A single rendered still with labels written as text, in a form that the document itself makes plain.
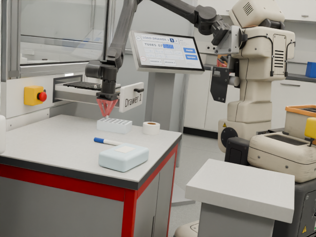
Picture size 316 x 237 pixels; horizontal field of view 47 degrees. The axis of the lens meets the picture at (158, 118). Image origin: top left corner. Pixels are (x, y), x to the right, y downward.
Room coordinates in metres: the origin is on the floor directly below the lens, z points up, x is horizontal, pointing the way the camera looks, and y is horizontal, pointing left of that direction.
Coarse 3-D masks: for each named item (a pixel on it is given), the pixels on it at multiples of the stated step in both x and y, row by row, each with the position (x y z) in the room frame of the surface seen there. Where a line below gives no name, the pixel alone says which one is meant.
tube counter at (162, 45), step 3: (159, 45) 2.62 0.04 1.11; (162, 45) 2.63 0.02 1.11; (165, 45) 2.64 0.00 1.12; (168, 45) 2.66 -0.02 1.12; (171, 45) 2.67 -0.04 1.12; (174, 45) 2.68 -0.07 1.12; (177, 45) 2.70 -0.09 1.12; (168, 48) 2.64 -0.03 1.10; (171, 48) 2.65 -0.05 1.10; (174, 48) 2.66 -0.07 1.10; (177, 48) 2.68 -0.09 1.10; (180, 48) 2.69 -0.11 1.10
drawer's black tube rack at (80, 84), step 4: (64, 84) 1.69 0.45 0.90; (68, 84) 1.70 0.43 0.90; (72, 84) 1.72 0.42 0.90; (76, 84) 1.73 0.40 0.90; (80, 84) 1.74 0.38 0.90; (84, 84) 1.75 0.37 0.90; (88, 84) 1.77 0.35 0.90; (92, 84) 1.78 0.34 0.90; (96, 84) 1.80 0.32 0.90; (100, 84) 1.81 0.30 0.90; (80, 88) 1.81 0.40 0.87; (84, 88) 1.82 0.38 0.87; (88, 88) 1.66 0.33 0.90; (92, 88) 1.65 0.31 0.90; (96, 88) 1.65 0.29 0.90; (100, 88) 1.66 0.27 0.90
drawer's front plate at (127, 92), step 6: (132, 84) 1.70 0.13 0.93; (138, 84) 1.75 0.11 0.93; (120, 90) 1.56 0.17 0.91; (126, 90) 1.59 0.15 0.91; (132, 90) 1.67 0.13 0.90; (120, 96) 1.56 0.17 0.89; (126, 96) 1.60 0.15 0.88; (132, 96) 1.67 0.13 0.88; (120, 102) 1.56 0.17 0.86; (126, 102) 1.60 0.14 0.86; (138, 102) 1.78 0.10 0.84; (120, 108) 1.56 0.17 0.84; (126, 108) 1.61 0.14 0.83
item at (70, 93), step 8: (56, 88) 1.65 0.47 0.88; (64, 88) 1.64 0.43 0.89; (72, 88) 1.64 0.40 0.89; (56, 96) 1.65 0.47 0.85; (64, 96) 1.64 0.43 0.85; (72, 96) 1.63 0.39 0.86; (80, 96) 1.62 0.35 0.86; (88, 96) 1.61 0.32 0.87; (96, 96) 1.61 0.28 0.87; (96, 104) 1.61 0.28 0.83
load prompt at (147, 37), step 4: (144, 36) 2.61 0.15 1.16; (148, 36) 2.63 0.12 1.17; (152, 36) 2.64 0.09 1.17; (156, 36) 2.66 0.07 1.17; (160, 36) 2.68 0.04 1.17; (148, 40) 2.60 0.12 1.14; (152, 40) 2.62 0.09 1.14; (156, 40) 2.63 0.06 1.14; (160, 40) 2.65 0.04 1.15; (164, 40) 2.67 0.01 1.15; (168, 40) 2.69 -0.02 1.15; (172, 40) 2.70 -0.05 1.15; (176, 40) 2.72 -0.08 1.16
